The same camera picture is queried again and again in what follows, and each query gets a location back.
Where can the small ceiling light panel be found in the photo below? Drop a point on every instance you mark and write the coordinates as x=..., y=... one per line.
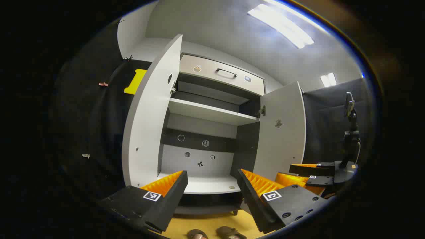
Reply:
x=328, y=79

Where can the large ceiling light panel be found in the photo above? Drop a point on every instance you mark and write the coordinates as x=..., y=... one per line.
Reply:
x=285, y=28

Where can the grey shoe cabinet door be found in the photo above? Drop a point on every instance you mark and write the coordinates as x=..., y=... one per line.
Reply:
x=146, y=132
x=282, y=149

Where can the grey cabinet drawer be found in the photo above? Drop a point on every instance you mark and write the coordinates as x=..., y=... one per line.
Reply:
x=212, y=79

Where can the grey shoe cabinet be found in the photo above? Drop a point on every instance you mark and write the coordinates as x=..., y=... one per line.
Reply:
x=199, y=162

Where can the white cabinet shelf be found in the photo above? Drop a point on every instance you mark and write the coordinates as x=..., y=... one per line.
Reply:
x=206, y=111
x=199, y=186

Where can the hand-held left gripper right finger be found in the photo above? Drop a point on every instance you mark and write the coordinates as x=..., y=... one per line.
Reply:
x=252, y=205

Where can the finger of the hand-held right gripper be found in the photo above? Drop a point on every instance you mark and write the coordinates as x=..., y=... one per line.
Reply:
x=318, y=181
x=312, y=170

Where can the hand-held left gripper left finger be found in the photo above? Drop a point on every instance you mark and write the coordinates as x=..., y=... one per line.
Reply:
x=169, y=205

